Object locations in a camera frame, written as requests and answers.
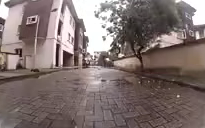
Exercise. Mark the distant trees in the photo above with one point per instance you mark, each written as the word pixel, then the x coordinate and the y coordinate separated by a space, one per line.
pixel 103 59

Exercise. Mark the brown-roofed building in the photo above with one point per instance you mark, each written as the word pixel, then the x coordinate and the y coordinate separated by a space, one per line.
pixel 121 50

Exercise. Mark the wet brick paved road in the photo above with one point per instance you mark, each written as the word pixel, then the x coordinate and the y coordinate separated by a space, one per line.
pixel 100 100

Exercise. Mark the large leafy tree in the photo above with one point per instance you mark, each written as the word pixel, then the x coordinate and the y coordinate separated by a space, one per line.
pixel 140 20

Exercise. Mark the white and brown building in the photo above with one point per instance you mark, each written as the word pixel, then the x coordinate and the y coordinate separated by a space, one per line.
pixel 46 46

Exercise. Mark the white pole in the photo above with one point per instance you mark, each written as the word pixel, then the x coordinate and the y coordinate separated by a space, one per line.
pixel 35 43

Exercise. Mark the dark and white building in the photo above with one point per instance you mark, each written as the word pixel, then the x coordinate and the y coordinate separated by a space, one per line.
pixel 187 20

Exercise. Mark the building with pale walls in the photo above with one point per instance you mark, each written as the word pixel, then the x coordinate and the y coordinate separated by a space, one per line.
pixel 203 32

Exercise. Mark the kerb strip beside wall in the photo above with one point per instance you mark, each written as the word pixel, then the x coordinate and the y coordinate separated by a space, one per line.
pixel 176 78

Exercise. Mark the beige boundary wall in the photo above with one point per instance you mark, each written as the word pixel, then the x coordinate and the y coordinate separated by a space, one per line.
pixel 180 56

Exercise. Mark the low white wall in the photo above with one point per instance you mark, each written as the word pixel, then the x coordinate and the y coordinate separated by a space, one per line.
pixel 13 61

